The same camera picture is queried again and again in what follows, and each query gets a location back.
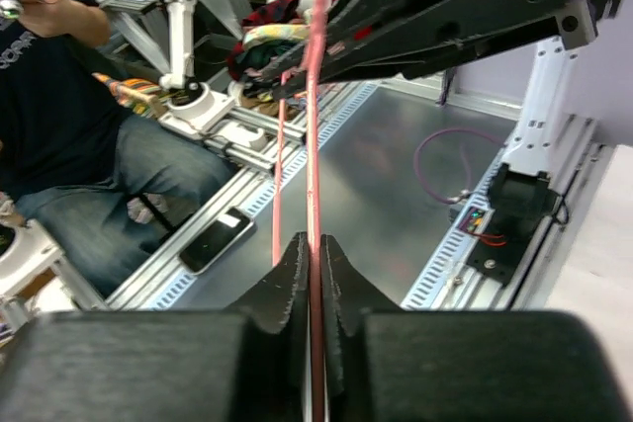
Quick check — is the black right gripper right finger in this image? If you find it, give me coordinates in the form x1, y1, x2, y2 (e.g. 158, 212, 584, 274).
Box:
320, 235, 631, 421

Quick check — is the seated person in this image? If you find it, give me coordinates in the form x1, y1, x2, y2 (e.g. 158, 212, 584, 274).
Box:
1, 0, 235, 296

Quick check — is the pink hanger of grey skirt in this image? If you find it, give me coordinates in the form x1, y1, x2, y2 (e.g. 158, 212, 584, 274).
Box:
301, 0, 331, 421

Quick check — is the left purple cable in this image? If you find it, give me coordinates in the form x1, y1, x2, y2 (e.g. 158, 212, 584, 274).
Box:
412, 127, 505, 206

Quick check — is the black smartphone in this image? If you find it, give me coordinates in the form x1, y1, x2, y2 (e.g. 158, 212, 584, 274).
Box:
178, 207, 255, 275

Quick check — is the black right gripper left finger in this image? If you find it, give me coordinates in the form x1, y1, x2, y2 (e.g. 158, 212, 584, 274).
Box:
1, 233, 309, 421

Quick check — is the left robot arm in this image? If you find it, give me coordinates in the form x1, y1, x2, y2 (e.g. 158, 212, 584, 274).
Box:
261, 0, 599, 246

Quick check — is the pile of colourful clothes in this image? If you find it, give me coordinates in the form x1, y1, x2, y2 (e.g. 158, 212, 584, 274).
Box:
226, 0, 310, 105

